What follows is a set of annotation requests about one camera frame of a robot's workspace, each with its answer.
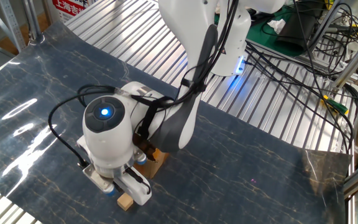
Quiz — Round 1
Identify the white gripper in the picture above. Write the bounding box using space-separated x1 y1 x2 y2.
76 136 153 207

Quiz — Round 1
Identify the light wooden cube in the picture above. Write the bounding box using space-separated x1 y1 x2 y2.
116 192 135 212

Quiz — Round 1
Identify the open cardboard box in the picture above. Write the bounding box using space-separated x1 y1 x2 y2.
134 148 170 180

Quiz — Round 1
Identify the dark blue marble-pattern mat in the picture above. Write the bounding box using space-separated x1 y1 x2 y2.
0 21 352 224

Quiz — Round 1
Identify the red and white sign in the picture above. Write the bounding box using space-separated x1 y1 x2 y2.
52 0 90 23

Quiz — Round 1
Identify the green cutting mat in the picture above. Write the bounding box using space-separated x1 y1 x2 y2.
214 4 326 57

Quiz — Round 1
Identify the round metal pole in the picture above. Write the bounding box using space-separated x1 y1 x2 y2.
22 0 45 44

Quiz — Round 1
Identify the perforated steel angle bar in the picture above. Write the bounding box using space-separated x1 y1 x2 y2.
0 0 27 53

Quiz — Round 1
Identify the crumpled white paper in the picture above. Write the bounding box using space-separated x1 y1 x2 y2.
266 18 287 34

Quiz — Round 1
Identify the yellow and green connector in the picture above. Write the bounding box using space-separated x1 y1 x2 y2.
321 95 350 115

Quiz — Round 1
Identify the black rectangular device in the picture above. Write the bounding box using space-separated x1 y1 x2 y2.
274 0 324 54

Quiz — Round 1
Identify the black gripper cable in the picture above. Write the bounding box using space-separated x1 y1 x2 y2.
124 167 152 194

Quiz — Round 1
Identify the silver camera with blue caps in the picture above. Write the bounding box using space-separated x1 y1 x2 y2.
81 162 117 198

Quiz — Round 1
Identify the black camera cable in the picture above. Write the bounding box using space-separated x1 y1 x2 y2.
47 84 119 169

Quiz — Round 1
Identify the long black floor cable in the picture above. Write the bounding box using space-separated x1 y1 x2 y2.
246 42 355 155

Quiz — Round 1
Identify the grey metal post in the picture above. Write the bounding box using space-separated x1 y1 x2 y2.
305 0 344 55

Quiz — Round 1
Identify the aluminium profile post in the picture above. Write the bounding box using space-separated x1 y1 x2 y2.
333 32 358 91

